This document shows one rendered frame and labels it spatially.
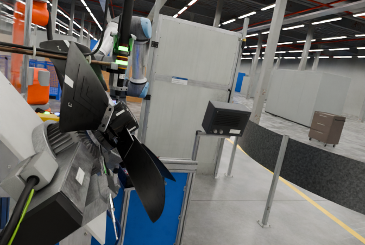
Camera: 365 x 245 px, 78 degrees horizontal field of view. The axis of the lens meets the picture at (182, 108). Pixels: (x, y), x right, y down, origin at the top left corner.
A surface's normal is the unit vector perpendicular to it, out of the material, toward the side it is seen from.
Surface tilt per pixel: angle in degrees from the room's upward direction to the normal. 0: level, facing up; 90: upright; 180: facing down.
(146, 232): 90
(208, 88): 90
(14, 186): 90
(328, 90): 90
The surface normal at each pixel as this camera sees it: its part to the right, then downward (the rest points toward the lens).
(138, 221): 0.29, 0.21
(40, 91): 0.67, 0.23
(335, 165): -0.66, 0.01
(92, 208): 0.40, 0.42
